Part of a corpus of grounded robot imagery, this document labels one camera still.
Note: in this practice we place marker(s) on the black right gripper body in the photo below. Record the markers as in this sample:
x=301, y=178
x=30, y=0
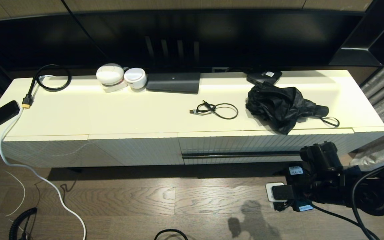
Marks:
x=302, y=186

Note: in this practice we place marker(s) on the black television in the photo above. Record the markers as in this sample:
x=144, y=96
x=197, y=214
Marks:
x=228, y=36

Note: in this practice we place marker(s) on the white tv cabinet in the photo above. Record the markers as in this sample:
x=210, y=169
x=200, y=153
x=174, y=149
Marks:
x=112, y=113

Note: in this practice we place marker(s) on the white egg-shaped device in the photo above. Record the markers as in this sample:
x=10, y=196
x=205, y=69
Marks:
x=110, y=74

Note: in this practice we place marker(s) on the black flat set-top box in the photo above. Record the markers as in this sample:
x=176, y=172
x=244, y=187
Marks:
x=173, y=82

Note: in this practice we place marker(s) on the white cabinet drawer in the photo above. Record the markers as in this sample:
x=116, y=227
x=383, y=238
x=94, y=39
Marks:
x=245, y=143

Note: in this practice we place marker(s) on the white cylindrical device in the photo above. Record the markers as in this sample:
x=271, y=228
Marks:
x=135, y=77

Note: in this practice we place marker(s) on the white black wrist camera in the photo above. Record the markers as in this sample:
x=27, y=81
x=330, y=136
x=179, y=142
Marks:
x=277, y=192

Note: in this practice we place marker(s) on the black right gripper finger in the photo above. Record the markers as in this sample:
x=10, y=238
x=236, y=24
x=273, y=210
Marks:
x=283, y=206

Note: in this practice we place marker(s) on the small black box white label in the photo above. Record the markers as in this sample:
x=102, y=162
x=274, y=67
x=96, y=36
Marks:
x=262, y=76

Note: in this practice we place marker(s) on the dark wall shelf unit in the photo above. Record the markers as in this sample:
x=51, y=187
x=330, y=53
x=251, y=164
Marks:
x=362, y=53

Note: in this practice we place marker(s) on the black umbrella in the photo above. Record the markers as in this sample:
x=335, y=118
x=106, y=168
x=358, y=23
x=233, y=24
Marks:
x=278, y=106

